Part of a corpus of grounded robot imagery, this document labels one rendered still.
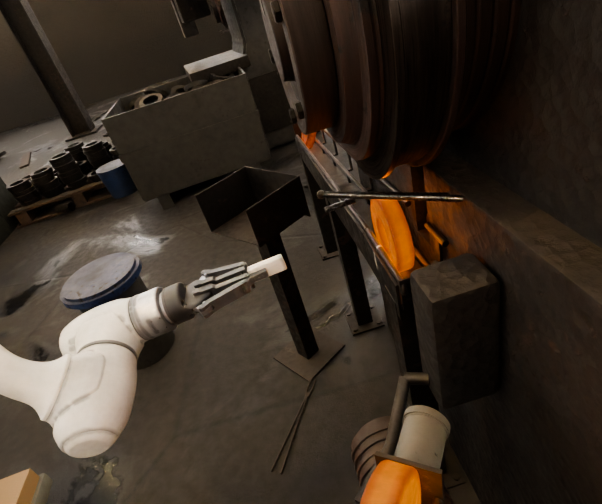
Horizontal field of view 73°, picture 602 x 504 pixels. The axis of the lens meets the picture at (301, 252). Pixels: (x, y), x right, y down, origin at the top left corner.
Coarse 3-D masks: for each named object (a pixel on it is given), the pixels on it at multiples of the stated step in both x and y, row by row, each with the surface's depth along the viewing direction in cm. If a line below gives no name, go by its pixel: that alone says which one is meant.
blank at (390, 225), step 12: (372, 204) 80; (384, 204) 73; (396, 204) 73; (372, 216) 84; (384, 216) 73; (396, 216) 72; (384, 228) 82; (396, 228) 71; (408, 228) 71; (384, 240) 82; (396, 240) 71; (408, 240) 71; (396, 252) 72; (408, 252) 72; (396, 264) 75; (408, 264) 74
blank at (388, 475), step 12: (384, 468) 40; (396, 468) 41; (408, 468) 41; (372, 480) 39; (384, 480) 39; (396, 480) 39; (408, 480) 40; (372, 492) 38; (384, 492) 37; (396, 492) 37; (408, 492) 40; (420, 492) 45
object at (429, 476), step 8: (376, 456) 46; (384, 456) 46; (392, 456) 46; (376, 464) 47; (408, 464) 45; (416, 464) 44; (424, 472) 44; (432, 472) 43; (440, 472) 43; (424, 480) 45; (432, 480) 44; (440, 480) 44; (424, 488) 46; (432, 488) 45; (440, 488) 44; (424, 496) 46; (432, 496) 46; (440, 496) 45
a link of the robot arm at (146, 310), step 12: (156, 288) 78; (132, 300) 76; (144, 300) 76; (156, 300) 75; (132, 312) 75; (144, 312) 75; (156, 312) 74; (144, 324) 75; (156, 324) 75; (168, 324) 76; (144, 336) 76; (156, 336) 78
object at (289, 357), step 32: (224, 192) 132; (256, 192) 138; (288, 192) 116; (224, 224) 134; (256, 224) 110; (288, 224) 119; (288, 288) 137; (288, 320) 147; (288, 352) 160; (320, 352) 156
